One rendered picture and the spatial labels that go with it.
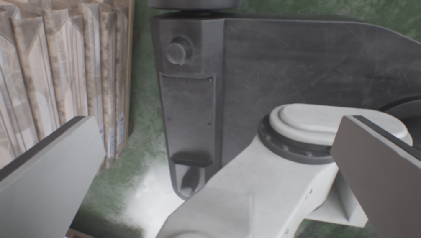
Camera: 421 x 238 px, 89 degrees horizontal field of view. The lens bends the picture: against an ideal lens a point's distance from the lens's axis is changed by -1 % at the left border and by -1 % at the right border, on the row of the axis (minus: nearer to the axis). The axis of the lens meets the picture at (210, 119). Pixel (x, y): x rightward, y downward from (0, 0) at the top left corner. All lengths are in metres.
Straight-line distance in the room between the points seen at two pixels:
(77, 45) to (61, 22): 0.08
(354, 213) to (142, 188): 0.85
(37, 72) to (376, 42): 0.57
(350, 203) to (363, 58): 0.26
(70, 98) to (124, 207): 0.86
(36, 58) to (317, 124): 0.44
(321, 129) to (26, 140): 0.48
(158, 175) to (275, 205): 0.74
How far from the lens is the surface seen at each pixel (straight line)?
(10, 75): 0.42
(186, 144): 0.56
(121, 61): 0.61
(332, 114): 0.40
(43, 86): 0.45
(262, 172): 0.32
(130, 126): 0.83
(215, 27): 0.43
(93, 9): 0.51
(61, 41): 0.44
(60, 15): 0.43
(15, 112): 0.44
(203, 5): 0.43
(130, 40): 0.63
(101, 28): 0.54
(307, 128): 0.35
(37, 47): 0.43
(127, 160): 1.00
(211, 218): 0.23
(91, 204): 1.39
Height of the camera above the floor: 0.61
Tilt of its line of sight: 57 degrees down
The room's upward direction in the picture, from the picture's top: 159 degrees counter-clockwise
